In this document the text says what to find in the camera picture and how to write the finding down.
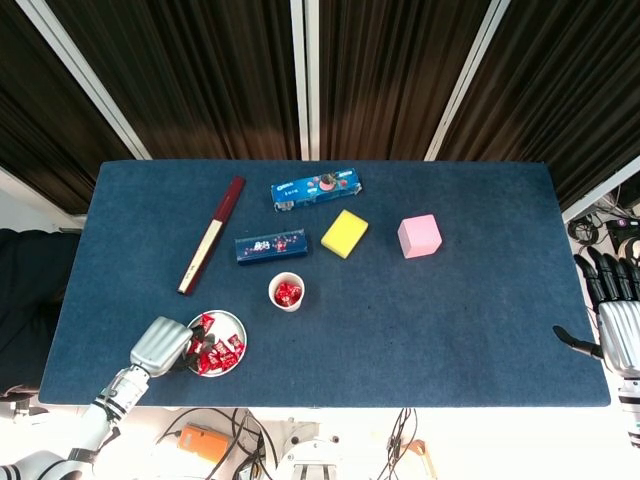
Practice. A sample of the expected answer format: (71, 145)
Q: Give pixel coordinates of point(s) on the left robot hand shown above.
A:
(160, 345)

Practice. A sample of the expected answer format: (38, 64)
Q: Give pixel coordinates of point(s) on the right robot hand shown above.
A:
(620, 335)

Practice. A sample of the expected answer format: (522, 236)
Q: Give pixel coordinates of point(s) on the red candy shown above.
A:
(196, 345)
(296, 295)
(206, 322)
(220, 347)
(235, 343)
(285, 287)
(207, 364)
(227, 359)
(281, 299)

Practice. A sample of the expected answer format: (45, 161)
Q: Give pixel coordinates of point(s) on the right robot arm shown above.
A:
(631, 410)

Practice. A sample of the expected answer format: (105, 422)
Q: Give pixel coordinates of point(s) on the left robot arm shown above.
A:
(120, 392)

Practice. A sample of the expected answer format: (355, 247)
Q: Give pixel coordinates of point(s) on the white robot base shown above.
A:
(310, 460)

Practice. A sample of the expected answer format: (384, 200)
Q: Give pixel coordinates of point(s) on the white paper cup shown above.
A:
(289, 308)

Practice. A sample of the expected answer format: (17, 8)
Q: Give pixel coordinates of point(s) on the round metal plate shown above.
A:
(227, 322)

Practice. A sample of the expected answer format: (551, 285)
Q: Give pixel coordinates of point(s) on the white round headset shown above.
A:
(631, 247)

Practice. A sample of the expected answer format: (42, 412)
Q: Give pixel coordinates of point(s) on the orange device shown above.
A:
(202, 441)

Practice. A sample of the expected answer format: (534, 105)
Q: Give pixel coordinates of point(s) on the black device with purple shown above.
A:
(622, 227)

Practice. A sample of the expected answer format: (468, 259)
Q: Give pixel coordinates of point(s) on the long dark red box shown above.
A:
(222, 215)

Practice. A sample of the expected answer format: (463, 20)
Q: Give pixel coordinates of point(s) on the black bulky object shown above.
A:
(30, 280)

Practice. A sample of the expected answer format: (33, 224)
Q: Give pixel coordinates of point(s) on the dark blue snack box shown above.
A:
(270, 247)

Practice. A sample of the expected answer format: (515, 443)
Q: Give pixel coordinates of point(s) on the blue Oreo cookie box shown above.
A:
(310, 192)

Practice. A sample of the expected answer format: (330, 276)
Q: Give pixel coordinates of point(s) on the yellow sponge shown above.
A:
(344, 234)

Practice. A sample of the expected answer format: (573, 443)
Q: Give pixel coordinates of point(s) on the blue table cloth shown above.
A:
(400, 325)

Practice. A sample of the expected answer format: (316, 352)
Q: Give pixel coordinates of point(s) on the pink cube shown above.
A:
(420, 236)

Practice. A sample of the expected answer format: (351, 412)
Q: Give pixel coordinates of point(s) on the dark brown pleated curtain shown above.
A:
(575, 75)
(200, 75)
(390, 75)
(40, 100)

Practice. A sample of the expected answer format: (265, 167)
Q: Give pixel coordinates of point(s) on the white partition post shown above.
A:
(300, 75)
(469, 75)
(82, 75)
(600, 190)
(314, 75)

